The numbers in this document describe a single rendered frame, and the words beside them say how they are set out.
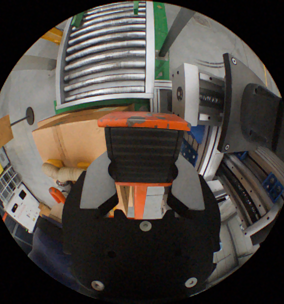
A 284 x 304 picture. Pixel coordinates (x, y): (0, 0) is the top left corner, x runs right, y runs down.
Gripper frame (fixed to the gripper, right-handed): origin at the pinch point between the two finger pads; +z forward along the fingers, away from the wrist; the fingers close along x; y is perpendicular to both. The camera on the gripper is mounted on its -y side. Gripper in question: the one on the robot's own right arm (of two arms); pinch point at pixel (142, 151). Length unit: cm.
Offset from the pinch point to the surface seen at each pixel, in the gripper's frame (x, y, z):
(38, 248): -27.3, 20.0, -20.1
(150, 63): 4, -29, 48
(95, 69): -30, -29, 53
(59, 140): -28.1, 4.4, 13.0
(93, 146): -13.8, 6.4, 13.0
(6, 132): -196, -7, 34
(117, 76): -15, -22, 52
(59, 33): -70, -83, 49
